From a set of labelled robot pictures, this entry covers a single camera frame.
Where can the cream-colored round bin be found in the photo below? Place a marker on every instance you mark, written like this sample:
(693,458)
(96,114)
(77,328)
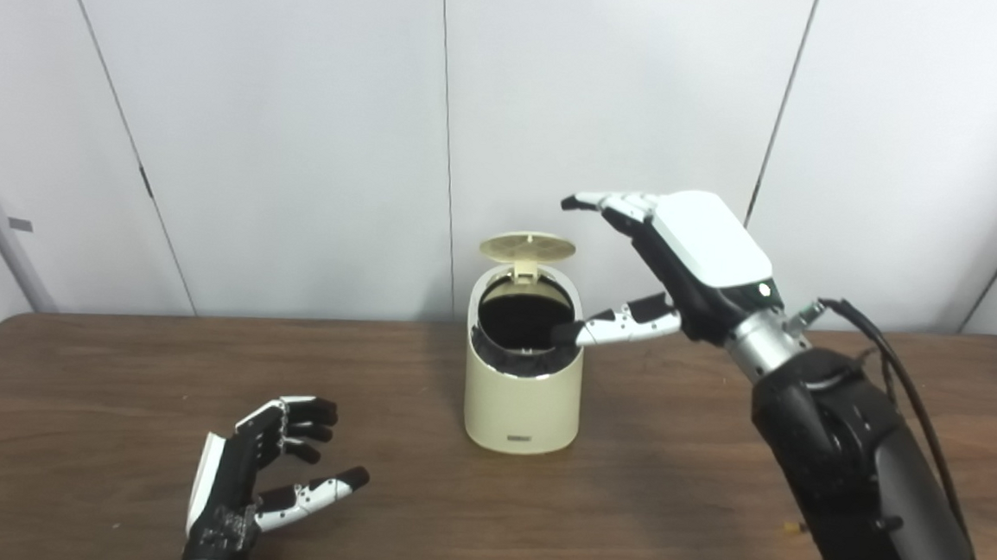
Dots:
(521,411)

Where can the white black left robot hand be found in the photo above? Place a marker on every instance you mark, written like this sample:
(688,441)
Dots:
(226,488)

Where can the grey wall corner strip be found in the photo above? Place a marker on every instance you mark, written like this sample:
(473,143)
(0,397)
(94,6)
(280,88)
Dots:
(31,273)

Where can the black bin liner bag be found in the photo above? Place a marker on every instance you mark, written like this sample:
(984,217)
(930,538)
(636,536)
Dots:
(511,363)

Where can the black wall seam clip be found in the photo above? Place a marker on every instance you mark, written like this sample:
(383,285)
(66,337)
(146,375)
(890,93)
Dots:
(145,181)

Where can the small grey wall tag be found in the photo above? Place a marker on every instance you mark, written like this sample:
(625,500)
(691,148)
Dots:
(21,224)

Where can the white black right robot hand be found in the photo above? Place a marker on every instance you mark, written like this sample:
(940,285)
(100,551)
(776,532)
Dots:
(709,241)

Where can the cream round bin lid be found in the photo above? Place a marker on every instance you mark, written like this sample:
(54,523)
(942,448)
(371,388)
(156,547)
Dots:
(526,245)

